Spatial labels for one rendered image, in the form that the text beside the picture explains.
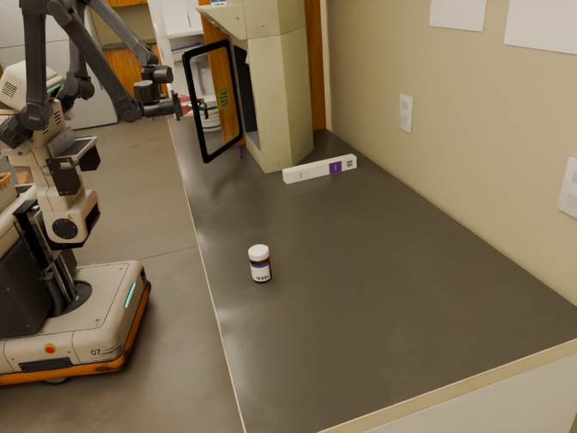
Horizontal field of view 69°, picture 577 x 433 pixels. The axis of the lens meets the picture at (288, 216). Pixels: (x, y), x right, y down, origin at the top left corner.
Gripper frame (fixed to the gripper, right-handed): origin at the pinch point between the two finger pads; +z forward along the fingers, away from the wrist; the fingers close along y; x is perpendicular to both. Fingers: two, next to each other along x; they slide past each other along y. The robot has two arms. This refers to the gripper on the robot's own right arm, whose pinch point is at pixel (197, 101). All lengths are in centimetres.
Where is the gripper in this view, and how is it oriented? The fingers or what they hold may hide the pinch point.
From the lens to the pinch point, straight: 167.1
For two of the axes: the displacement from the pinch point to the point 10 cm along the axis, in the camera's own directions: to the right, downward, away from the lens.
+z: 9.5, -2.3, 2.2
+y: -0.9, -8.7, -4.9
